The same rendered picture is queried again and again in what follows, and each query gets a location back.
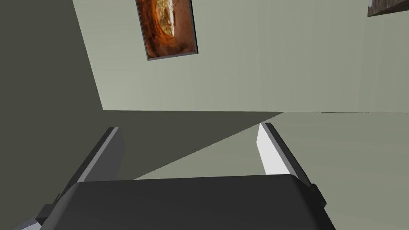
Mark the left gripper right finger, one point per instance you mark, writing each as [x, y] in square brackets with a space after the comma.
[275, 153]

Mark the dark brown framed wall picture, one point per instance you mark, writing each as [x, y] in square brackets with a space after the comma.
[386, 7]

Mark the orange brown framed wall picture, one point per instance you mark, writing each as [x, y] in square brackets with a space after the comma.
[167, 27]

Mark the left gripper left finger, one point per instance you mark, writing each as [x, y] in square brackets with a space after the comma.
[104, 158]

